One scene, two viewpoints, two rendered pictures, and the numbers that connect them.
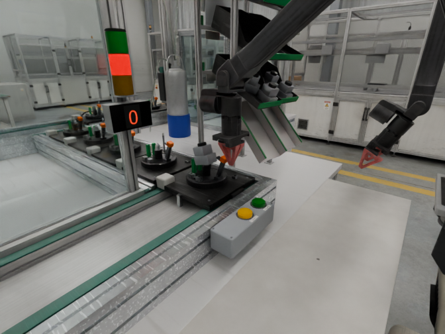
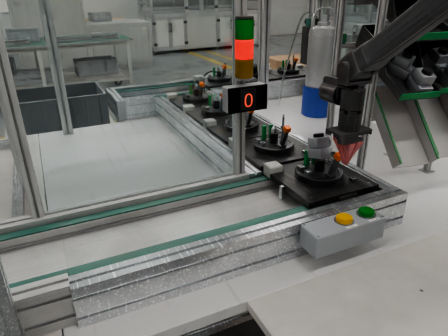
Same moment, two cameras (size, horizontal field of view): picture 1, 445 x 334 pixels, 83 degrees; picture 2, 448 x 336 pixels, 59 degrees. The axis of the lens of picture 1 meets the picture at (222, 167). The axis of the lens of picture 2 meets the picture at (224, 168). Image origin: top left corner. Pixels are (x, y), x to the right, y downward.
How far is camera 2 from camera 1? 0.38 m
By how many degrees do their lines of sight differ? 25
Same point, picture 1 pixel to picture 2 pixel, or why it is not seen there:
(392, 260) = not seen: outside the picture
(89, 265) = (189, 229)
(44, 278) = (156, 229)
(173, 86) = (317, 49)
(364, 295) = not seen: outside the picture
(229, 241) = (315, 240)
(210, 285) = (289, 277)
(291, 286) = (373, 303)
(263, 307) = (333, 309)
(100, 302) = (193, 251)
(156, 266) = (241, 240)
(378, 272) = not seen: outside the picture
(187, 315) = (259, 291)
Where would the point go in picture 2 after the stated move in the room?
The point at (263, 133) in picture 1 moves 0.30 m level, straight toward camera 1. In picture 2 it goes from (412, 131) to (383, 163)
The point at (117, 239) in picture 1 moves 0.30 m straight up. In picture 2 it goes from (215, 215) to (212, 109)
